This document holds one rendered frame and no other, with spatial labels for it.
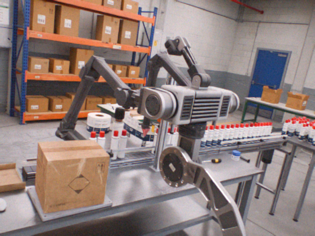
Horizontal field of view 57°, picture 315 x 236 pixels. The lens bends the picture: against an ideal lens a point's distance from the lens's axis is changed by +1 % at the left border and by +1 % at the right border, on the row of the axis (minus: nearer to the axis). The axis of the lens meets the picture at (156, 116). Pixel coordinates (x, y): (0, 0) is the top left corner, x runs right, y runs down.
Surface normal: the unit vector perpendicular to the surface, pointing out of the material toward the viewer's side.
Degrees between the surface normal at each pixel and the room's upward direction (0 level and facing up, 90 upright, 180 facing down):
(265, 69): 90
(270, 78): 90
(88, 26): 90
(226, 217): 90
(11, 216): 0
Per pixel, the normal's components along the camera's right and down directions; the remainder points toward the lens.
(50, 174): 0.51, 0.28
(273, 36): -0.73, 0.05
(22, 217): 0.15, -0.96
